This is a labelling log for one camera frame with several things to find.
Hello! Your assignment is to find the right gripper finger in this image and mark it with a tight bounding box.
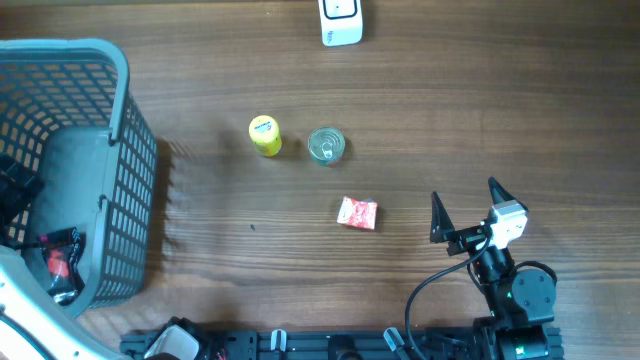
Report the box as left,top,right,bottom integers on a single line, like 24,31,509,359
430,192,455,243
488,177,528,210

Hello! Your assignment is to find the red juice carton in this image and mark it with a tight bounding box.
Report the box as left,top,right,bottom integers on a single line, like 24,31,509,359
337,196,378,230

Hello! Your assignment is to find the silver top tin can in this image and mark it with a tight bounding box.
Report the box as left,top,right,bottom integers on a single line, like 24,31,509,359
308,127,346,166

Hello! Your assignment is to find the yellow lid jar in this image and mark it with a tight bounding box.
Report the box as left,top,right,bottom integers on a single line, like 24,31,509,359
249,115,282,157

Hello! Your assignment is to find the black red snack packet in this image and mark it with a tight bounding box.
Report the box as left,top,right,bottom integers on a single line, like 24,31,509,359
38,227,85,306

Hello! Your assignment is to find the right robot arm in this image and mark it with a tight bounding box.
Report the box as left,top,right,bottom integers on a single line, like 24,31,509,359
430,177,557,359

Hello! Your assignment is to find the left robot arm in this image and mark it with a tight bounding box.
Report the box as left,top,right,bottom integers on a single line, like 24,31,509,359
1,156,154,359

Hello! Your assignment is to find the white barcode scanner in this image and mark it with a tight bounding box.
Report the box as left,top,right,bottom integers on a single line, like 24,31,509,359
318,0,364,47

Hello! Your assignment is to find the grey plastic mesh basket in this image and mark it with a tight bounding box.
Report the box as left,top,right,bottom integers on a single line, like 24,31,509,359
1,39,158,315

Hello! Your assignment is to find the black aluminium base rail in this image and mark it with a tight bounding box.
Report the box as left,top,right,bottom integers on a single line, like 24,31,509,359
118,327,565,360

